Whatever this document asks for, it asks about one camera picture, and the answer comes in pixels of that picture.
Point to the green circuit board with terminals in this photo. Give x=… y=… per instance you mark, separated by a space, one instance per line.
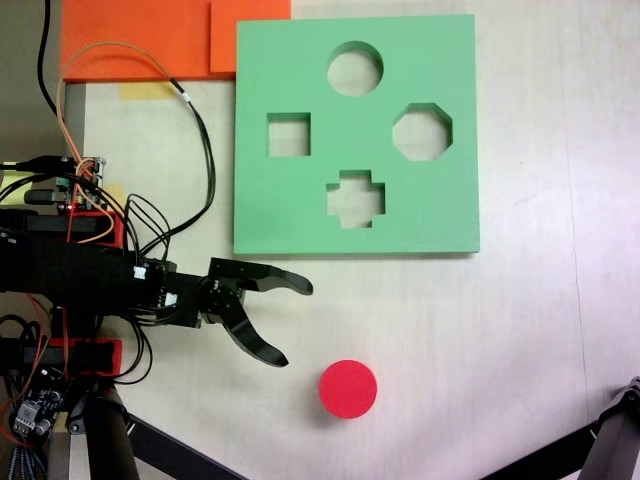
x=82 y=192

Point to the small yellow tape piece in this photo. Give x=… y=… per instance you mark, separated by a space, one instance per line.
x=115 y=192

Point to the large orange foam block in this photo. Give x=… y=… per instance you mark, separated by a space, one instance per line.
x=135 y=40

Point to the red and black table clamp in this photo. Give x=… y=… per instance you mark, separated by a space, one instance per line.
x=119 y=230
x=117 y=357

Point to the black circuit board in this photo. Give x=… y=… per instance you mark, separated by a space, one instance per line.
x=40 y=400

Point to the dark tripod leg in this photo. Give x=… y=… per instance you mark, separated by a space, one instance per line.
x=107 y=440
x=620 y=425

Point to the yellow sticky note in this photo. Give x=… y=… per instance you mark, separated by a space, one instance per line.
x=10 y=176

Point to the wide yellow tape piece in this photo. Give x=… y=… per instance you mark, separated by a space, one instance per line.
x=140 y=91

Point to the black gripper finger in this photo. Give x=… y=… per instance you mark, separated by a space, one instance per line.
x=280 y=280
x=247 y=335

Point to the black plug connector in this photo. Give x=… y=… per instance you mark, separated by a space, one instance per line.
x=40 y=196

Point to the green shape sorter board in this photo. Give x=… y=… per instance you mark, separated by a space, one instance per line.
x=280 y=210

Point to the red cylinder block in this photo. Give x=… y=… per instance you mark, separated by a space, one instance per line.
x=348 y=389

